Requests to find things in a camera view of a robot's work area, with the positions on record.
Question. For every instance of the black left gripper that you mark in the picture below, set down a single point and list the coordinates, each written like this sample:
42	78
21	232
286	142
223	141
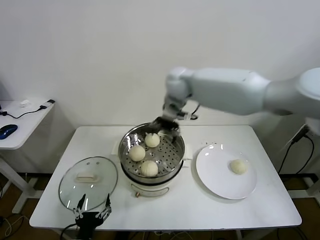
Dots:
87	220

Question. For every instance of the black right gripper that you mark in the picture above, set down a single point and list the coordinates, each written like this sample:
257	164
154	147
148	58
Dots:
165	123

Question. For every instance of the white steamed baozi bun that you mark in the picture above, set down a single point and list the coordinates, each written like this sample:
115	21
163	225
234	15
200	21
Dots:
238	166
152	140
149	168
136	153

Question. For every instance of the round glass pot lid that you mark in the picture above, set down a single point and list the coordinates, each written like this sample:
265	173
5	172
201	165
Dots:
87	177

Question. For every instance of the light blue right robot arm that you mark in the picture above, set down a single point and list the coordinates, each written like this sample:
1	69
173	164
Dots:
225	90

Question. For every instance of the stainless steel steamer basket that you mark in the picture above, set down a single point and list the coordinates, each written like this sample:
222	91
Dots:
170	156

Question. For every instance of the white electric cooker pot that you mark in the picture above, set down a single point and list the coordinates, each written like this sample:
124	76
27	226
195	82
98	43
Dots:
150	190

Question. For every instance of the round white plate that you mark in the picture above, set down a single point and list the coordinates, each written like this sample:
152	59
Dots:
220	180

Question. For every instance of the white side desk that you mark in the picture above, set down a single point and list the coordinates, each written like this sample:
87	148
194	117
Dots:
25	130

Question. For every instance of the blue computer mouse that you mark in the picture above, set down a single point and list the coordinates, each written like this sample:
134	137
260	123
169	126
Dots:
7	130

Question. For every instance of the small white desk object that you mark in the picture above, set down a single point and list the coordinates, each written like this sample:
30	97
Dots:
24	103

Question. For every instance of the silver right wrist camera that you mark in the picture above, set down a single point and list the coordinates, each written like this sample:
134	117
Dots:
181	115

